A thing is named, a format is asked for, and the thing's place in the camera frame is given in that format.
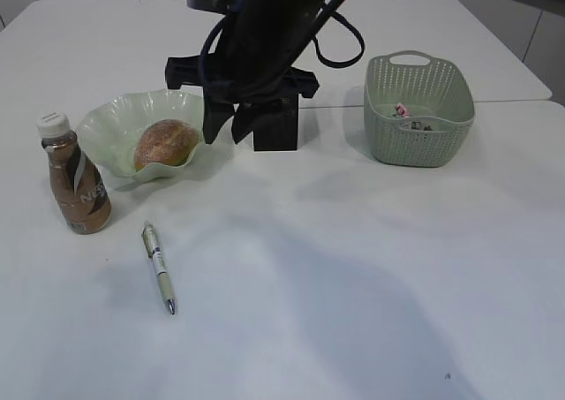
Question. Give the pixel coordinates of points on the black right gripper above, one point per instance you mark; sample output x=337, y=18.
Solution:
x=247, y=54

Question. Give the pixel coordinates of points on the sugared bread bun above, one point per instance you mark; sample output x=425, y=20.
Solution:
x=168, y=142

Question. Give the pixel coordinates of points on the pink paper ball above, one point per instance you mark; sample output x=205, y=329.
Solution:
x=401, y=111

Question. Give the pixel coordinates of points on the brown coffee drink bottle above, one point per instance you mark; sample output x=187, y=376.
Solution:
x=75, y=182

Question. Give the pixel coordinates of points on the grey paper ball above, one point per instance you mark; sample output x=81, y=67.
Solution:
x=420, y=126

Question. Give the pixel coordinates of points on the black mesh pen holder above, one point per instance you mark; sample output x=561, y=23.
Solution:
x=278, y=132

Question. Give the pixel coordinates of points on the green wavy glass plate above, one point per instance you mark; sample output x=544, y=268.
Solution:
x=110, y=133

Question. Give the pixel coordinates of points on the beige retractable pen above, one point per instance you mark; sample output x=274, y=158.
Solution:
x=155, y=253

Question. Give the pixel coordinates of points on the green plastic woven basket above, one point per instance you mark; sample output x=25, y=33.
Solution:
x=434, y=90

